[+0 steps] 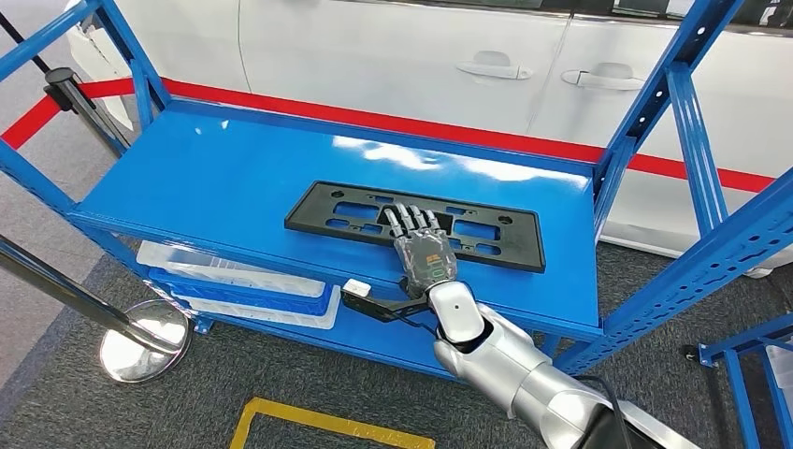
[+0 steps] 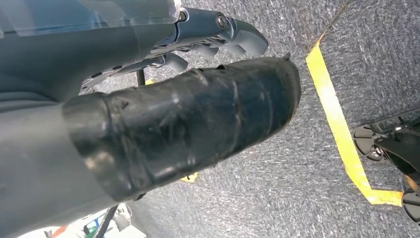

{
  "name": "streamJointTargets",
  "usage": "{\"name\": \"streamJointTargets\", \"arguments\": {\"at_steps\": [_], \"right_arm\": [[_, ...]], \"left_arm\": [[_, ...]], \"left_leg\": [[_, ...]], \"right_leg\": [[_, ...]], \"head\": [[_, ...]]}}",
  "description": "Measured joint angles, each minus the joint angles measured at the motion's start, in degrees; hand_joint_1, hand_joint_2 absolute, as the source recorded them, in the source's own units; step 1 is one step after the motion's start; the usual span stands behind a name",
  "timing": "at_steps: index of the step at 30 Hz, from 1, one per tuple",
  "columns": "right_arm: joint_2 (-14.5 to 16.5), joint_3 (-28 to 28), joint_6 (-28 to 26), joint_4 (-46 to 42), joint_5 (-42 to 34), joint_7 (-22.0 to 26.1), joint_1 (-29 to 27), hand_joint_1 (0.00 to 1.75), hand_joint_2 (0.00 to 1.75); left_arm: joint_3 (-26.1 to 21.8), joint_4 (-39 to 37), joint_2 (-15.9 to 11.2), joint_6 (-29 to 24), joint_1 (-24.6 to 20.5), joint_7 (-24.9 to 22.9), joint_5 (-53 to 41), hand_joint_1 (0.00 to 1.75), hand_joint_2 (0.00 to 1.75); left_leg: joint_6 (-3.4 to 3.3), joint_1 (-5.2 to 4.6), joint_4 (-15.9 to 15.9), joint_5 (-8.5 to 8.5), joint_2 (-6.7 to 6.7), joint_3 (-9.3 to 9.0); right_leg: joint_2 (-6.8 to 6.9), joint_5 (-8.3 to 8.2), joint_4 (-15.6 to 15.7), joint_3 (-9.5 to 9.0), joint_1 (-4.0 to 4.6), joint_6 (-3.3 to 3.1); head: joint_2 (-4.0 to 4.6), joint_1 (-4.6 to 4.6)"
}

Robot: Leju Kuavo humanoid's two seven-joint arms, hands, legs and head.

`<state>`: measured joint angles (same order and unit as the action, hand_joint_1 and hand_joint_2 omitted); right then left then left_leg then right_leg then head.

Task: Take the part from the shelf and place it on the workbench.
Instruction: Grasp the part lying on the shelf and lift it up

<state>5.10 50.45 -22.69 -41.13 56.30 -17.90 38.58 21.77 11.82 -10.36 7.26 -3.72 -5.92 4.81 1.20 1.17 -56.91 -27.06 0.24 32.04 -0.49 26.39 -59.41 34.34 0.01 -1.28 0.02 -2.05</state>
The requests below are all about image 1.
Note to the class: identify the chrome stanchion post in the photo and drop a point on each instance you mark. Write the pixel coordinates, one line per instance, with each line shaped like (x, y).
(145, 347)
(80, 102)

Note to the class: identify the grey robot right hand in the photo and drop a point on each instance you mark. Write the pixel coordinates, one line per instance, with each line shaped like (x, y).
(427, 257)

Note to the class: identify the white car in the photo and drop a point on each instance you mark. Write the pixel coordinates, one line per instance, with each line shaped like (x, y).
(371, 62)

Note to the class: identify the blue metal shelf rack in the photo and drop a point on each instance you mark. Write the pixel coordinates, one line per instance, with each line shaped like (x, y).
(217, 173)

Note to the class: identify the black barrier belt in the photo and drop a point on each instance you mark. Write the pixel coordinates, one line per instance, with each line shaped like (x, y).
(25, 42)

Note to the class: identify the black plastic plate frame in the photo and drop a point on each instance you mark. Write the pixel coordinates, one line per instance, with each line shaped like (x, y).
(520, 248)

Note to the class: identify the blue wheeled shelf rack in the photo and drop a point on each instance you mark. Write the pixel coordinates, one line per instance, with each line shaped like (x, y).
(743, 341)

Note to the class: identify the red barrier belt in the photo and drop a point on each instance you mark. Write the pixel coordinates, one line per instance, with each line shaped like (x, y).
(371, 123)

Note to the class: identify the white plastic bin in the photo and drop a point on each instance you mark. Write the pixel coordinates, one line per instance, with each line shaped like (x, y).
(217, 269)
(279, 317)
(782, 365)

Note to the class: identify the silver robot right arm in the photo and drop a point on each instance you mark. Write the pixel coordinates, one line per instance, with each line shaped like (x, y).
(495, 359)

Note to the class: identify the blue plastic bin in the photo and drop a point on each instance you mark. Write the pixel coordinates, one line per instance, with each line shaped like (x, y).
(260, 300)

